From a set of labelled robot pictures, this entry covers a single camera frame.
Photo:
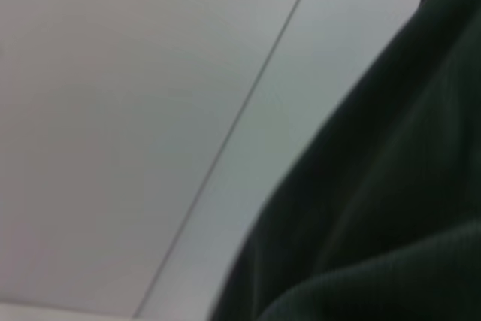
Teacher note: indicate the dark green yellow towel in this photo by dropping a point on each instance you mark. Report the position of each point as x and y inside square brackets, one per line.
[376, 185]

